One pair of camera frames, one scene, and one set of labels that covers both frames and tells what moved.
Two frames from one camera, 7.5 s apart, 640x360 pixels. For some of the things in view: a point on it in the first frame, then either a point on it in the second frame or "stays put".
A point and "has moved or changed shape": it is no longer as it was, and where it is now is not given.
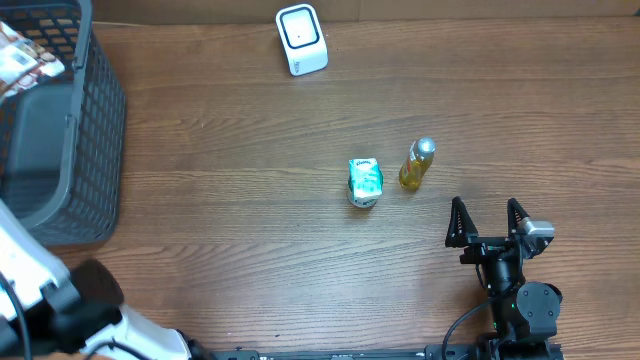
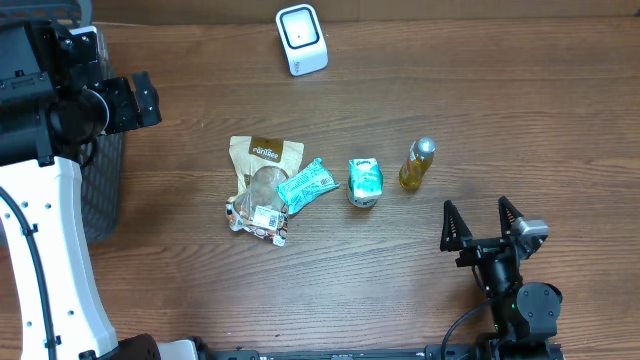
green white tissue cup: x=365 y=182 stays put
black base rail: x=441 y=352 stays put
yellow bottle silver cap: x=419 y=157 stays put
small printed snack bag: x=23 y=63 has moved or changed shape
